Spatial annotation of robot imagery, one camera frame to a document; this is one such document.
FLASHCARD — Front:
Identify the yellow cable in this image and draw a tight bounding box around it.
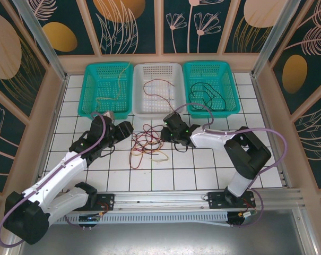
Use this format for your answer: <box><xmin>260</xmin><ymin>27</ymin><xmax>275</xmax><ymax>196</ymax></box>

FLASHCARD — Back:
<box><xmin>96</xmin><ymin>61</ymin><xmax>132</xmax><ymax>110</ymax></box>
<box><xmin>132</xmin><ymin>143</ymin><xmax>169</xmax><ymax>163</ymax></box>

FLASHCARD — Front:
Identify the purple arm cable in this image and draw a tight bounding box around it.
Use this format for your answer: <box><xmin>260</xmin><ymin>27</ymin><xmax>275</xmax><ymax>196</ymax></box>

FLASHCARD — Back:
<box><xmin>0</xmin><ymin>112</ymin><xmax>109</xmax><ymax>248</ymax></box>
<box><xmin>175</xmin><ymin>103</ymin><xmax>287</xmax><ymax>229</ymax></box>

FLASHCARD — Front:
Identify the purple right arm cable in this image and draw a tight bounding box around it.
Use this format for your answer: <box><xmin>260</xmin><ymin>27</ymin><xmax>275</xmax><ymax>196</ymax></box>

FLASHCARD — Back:
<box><xmin>175</xmin><ymin>103</ymin><xmax>287</xmax><ymax>229</ymax></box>

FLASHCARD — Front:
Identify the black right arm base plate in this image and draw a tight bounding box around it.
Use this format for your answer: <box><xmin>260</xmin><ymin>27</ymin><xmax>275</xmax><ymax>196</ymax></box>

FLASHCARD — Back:
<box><xmin>207</xmin><ymin>191</ymin><xmax>256</xmax><ymax>210</ymax></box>

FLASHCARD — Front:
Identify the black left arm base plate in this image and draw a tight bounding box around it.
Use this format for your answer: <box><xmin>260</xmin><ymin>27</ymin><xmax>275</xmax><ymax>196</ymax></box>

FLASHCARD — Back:
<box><xmin>66</xmin><ymin>193</ymin><xmax>116</xmax><ymax>212</ymax></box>

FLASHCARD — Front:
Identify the aluminium side rail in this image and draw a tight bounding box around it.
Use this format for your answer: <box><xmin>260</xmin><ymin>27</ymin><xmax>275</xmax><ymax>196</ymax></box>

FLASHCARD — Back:
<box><xmin>38</xmin><ymin>75</ymin><xmax>70</xmax><ymax>181</ymax></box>
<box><xmin>250</xmin><ymin>75</ymin><xmax>288</xmax><ymax>188</ymax></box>

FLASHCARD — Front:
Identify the teal plastic basket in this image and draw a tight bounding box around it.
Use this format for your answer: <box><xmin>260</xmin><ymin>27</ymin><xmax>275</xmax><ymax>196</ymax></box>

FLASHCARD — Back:
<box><xmin>181</xmin><ymin>61</ymin><xmax>242</xmax><ymax>120</ymax></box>
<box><xmin>77</xmin><ymin>62</ymin><xmax>134</xmax><ymax>120</ymax></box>

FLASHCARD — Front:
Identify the aluminium corner post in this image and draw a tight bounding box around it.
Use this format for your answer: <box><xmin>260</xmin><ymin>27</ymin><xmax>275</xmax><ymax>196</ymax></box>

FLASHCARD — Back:
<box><xmin>250</xmin><ymin>0</ymin><xmax>295</xmax><ymax>78</ymax></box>
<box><xmin>13</xmin><ymin>0</ymin><xmax>68</xmax><ymax>82</ymax></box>

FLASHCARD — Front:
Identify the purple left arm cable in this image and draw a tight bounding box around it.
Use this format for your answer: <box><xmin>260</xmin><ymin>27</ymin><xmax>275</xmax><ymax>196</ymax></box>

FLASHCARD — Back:
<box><xmin>0</xmin><ymin>112</ymin><xmax>109</xmax><ymax>248</ymax></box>

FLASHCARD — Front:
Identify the white plastic basket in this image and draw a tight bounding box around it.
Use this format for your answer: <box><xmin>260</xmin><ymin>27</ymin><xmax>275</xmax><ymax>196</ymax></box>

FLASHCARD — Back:
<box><xmin>132</xmin><ymin>63</ymin><xmax>189</xmax><ymax>119</ymax></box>

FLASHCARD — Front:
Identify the aluminium mounting rail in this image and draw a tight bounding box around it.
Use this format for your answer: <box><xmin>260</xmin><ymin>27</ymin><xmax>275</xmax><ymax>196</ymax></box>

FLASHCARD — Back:
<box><xmin>54</xmin><ymin>189</ymin><xmax>304</xmax><ymax>213</ymax></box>

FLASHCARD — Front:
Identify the grey metal sheet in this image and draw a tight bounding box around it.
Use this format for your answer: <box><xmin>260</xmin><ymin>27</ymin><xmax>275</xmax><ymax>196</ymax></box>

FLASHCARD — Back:
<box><xmin>16</xmin><ymin>208</ymin><xmax>316</xmax><ymax>255</ymax></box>

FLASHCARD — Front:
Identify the grey slotted cable duct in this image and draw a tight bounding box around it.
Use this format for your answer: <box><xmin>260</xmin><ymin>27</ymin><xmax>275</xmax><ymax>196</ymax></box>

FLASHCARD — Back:
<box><xmin>47</xmin><ymin>211</ymin><xmax>231</xmax><ymax>227</ymax></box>

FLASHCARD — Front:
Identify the small green circuit board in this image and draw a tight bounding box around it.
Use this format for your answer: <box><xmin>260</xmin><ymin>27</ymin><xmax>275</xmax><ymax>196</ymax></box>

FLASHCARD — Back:
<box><xmin>79</xmin><ymin>214</ymin><xmax>101</xmax><ymax>223</ymax></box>

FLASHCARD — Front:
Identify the red cable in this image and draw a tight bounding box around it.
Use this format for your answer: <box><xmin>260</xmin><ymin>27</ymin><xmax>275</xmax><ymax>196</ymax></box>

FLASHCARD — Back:
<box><xmin>143</xmin><ymin>79</ymin><xmax>177</xmax><ymax>112</ymax></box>
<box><xmin>132</xmin><ymin>124</ymin><xmax>163</xmax><ymax>149</ymax></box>
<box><xmin>133</xmin><ymin>127</ymin><xmax>163</xmax><ymax>154</ymax></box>
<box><xmin>128</xmin><ymin>147</ymin><xmax>150</xmax><ymax>169</ymax></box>

